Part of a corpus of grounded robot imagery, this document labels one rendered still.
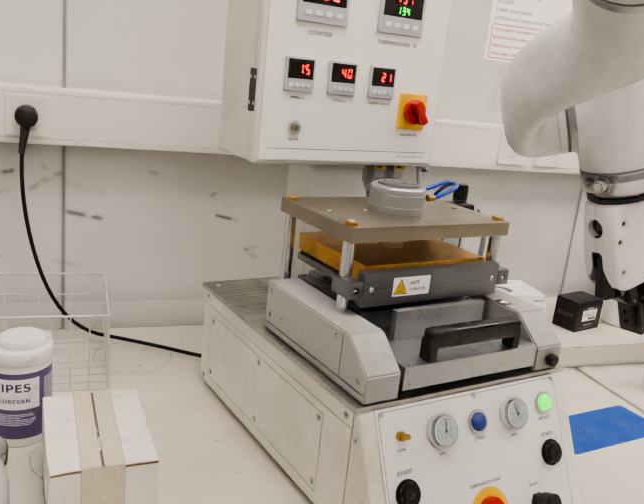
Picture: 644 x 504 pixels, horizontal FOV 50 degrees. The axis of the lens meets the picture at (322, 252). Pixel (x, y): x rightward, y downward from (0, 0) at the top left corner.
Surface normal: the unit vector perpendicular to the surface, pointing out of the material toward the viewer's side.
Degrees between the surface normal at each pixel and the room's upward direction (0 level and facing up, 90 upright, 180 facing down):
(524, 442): 65
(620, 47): 155
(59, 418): 3
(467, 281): 90
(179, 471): 0
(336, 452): 90
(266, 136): 90
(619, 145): 100
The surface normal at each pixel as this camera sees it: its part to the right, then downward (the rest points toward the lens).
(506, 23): 0.34, 0.28
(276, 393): -0.85, 0.05
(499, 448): 0.51, -0.16
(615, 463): 0.11, -0.96
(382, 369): 0.41, -0.55
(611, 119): -0.40, 0.39
